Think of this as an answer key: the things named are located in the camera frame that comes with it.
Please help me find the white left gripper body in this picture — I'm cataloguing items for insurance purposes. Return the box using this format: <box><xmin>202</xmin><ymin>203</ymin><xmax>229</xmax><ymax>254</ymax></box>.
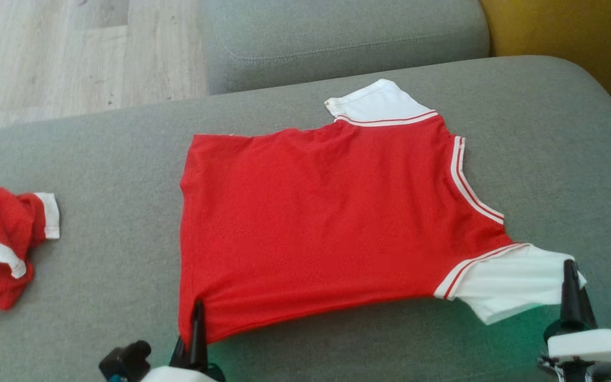
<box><xmin>140</xmin><ymin>364</ymin><xmax>220</xmax><ymax>382</ymax></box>

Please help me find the large grey sofa seat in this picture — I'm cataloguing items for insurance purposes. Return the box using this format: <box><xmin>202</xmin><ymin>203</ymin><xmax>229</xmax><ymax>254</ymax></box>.
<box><xmin>0</xmin><ymin>55</ymin><xmax>611</xmax><ymax>382</ymax></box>

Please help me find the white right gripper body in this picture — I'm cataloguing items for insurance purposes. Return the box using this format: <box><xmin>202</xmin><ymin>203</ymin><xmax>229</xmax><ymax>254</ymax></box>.
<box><xmin>537</xmin><ymin>320</ymin><xmax>611</xmax><ymax>382</ymax></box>

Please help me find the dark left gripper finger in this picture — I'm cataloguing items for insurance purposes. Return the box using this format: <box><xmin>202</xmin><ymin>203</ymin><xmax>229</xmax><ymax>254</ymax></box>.
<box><xmin>188</xmin><ymin>300</ymin><xmax>210</xmax><ymax>370</ymax></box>
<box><xmin>170</xmin><ymin>334</ymin><xmax>190</xmax><ymax>369</ymax></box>

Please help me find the grey sofa cushion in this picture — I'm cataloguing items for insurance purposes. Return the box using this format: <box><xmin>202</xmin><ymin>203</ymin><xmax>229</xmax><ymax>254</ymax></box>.
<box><xmin>198</xmin><ymin>0</ymin><xmax>492</xmax><ymax>97</ymax></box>

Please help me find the yellow sofa backrest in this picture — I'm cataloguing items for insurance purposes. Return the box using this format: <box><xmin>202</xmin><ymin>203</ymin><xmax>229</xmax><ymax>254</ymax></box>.
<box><xmin>479</xmin><ymin>0</ymin><xmax>611</xmax><ymax>96</ymax></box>

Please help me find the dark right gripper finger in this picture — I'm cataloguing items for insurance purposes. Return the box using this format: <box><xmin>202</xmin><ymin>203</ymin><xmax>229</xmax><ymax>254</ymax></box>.
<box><xmin>560</xmin><ymin>258</ymin><xmax>598</xmax><ymax>331</ymax></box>

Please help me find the red white sports jersey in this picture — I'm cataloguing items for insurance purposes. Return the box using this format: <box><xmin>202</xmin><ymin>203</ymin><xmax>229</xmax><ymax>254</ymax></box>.
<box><xmin>178</xmin><ymin>79</ymin><xmax>588</xmax><ymax>346</ymax></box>

